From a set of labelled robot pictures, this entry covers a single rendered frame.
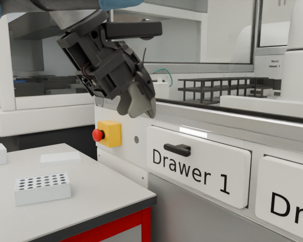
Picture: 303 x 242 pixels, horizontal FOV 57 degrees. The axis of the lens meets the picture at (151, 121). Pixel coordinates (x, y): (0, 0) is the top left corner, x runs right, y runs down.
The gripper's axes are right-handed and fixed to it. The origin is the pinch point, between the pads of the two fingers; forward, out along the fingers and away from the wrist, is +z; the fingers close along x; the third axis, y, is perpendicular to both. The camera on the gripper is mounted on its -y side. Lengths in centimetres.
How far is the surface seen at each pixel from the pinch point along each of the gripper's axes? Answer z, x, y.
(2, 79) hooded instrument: -9, -80, 7
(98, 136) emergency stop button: 12.4, -30.9, 3.2
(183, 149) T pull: 10.4, 2.6, -0.2
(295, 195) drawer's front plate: 14.7, 23.7, -1.0
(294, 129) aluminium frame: 7.5, 22.0, -8.0
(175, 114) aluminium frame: 8.9, -5.8, -7.8
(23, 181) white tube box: 6.5, -30.0, 25.7
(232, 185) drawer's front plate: 16.5, 12.4, 0.2
